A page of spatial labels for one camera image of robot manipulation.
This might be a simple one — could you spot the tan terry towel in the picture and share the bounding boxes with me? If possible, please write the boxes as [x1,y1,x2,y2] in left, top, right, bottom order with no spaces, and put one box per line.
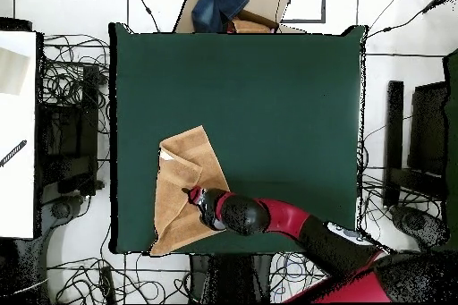
[149,124,231,257]

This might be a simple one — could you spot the dark green table cloth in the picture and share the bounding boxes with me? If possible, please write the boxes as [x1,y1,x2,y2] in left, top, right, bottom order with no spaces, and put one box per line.
[108,22,367,256]

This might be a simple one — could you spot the black stand base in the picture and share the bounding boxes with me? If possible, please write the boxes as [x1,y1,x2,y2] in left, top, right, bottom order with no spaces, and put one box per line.
[40,193,85,238]
[389,204,450,249]

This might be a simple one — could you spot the white table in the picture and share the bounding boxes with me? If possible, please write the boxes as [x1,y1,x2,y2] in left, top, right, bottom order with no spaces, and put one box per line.
[0,30,37,240]

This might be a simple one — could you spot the blue jeans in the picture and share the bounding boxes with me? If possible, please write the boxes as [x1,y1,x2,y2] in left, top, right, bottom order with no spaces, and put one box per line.
[191,0,250,33]

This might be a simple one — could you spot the green fabric sheet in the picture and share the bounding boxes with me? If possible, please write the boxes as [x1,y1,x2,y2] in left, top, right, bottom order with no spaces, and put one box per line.
[425,48,458,252]

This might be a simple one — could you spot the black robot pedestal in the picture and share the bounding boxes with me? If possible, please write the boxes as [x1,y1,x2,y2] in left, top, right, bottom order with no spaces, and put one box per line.
[189,252,273,304]

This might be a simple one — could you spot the black cable tangle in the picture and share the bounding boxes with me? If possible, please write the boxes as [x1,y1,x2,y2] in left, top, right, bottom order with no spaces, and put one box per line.
[40,34,110,134]
[46,252,192,304]
[269,251,327,302]

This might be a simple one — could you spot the black striped strap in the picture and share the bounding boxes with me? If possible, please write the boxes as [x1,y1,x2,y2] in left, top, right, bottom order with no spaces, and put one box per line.
[0,139,28,168]

